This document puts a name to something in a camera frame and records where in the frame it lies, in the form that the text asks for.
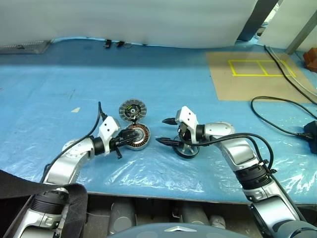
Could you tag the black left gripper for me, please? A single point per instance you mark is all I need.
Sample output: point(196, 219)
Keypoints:
point(121, 139)

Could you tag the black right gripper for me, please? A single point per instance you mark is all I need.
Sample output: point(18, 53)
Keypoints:
point(183, 133)

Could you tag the silver motor housing copper windings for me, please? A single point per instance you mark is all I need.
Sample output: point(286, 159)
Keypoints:
point(144, 140)

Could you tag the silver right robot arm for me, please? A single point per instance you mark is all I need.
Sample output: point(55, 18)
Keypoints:
point(237, 151)

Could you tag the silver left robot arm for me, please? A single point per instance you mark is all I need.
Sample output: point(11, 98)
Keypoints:
point(67, 158)

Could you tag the round finned motor lid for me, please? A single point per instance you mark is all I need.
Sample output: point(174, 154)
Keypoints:
point(132, 110)

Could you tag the beige tape scrap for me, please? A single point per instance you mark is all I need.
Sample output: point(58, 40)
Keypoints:
point(75, 109)

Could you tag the large grey cylinder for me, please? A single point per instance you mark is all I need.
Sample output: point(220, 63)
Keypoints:
point(195, 214)
point(122, 215)

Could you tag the brown cardboard sheet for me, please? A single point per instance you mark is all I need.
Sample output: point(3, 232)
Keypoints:
point(223, 81)

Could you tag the blue plastic table sheet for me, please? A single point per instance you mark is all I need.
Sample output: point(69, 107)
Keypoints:
point(62, 86)

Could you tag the grey-blue robot torso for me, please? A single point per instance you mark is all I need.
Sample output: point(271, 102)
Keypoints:
point(173, 231)

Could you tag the small black clip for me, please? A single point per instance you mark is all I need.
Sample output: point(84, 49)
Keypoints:
point(120, 43)
point(107, 43)

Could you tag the small grey cylinder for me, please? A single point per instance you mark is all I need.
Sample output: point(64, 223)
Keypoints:
point(218, 221)

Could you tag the white foam board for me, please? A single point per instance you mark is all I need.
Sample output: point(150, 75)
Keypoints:
point(123, 19)

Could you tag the grey metal grating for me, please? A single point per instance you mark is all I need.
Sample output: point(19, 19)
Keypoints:
point(24, 47)

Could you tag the clear plastic tube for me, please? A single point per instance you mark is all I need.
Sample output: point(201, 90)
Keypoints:
point(301, 84)

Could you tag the black power adapter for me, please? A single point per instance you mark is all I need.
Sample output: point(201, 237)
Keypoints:
point(312, 131)

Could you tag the reddish brown block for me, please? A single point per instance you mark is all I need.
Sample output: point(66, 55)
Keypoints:
point(311, 58)

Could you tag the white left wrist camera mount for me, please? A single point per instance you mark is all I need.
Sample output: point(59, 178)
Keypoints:
point(109, 127)

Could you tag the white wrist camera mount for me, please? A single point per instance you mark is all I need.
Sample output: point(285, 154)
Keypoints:
point(188, 115)
point(109, 127)

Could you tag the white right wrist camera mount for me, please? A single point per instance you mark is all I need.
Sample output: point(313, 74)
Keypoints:
point(188, 115)

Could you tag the grey metal post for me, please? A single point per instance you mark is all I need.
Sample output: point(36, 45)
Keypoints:
point(301, 32)

